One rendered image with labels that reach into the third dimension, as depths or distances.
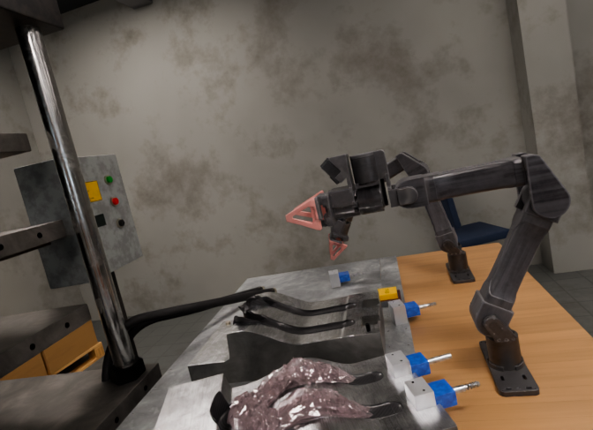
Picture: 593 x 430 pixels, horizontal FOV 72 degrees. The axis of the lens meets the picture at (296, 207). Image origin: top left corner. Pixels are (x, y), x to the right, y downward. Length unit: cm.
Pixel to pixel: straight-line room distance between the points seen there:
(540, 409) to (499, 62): 312
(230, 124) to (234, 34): 79
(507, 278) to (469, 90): 287
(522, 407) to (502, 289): 21
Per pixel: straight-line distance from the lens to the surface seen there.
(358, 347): 102
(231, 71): 393
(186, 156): 410
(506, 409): 91
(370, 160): 84
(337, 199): 85
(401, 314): 122
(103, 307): 132
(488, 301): 93
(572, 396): 95
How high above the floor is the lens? 133
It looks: 8 degrees down
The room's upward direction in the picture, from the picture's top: 12 degrees counter-clockwise
